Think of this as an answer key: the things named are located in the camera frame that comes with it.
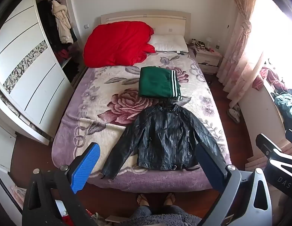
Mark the white nightstand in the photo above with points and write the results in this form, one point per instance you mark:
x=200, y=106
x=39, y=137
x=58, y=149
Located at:
x=208, y=58

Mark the red duvet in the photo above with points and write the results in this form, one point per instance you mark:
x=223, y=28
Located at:
x=117, y=44

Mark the person's left foot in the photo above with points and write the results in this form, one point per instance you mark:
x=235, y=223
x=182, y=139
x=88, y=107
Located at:
x=143, y=200

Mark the pink patterned curtain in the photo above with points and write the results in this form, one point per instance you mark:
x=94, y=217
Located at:
x=242, y=40

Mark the maroon clothes pile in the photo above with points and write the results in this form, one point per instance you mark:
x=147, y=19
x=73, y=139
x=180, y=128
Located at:
x=269, y=76

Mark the wall socket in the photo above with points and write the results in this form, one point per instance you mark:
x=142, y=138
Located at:
x=86, y=26

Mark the person's foot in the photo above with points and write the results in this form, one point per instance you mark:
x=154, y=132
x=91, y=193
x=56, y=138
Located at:
x=143, y=200
x=169, y=199

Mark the bed with beige headboard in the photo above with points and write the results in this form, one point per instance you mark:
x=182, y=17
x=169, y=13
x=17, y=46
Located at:
x=146, y=15

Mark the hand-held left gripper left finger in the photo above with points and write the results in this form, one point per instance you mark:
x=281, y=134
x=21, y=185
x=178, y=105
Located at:
x=87, y=167

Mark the teal clothes pile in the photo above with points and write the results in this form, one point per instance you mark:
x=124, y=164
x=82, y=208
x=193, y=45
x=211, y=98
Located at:
x=286, y=103

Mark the white wardrobe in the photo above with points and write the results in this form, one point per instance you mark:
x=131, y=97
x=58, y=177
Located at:
x=30, y=75

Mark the person's right foot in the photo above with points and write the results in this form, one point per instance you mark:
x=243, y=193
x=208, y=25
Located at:
x=169, y=199

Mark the red clothes in wardrobe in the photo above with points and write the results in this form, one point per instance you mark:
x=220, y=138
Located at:
x=63, y=54

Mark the cream hanging coat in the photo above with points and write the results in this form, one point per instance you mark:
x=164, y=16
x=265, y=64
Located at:
x=62, y=23

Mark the folded green striped garment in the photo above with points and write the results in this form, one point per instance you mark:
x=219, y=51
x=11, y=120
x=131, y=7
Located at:
x=157, y=82

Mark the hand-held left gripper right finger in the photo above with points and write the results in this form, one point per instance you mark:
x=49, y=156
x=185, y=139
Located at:
x=210, y=167

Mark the white pillow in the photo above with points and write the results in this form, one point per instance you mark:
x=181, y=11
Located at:
x=168, y=42

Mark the person's legs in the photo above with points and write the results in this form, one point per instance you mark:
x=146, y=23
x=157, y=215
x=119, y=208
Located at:
x=160, y=216

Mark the black leather jacket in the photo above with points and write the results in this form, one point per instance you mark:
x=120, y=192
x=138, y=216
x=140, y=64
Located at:
x=164, y=139

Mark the dark hanging clothes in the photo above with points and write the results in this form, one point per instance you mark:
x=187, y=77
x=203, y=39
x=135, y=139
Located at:
x=48, y=23

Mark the small table lamp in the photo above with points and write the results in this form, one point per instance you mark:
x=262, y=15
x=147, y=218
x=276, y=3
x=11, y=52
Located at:
x=209, y=41

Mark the pair of white slippers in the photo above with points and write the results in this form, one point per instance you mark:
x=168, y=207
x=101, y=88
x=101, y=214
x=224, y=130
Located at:
x=234, y=113

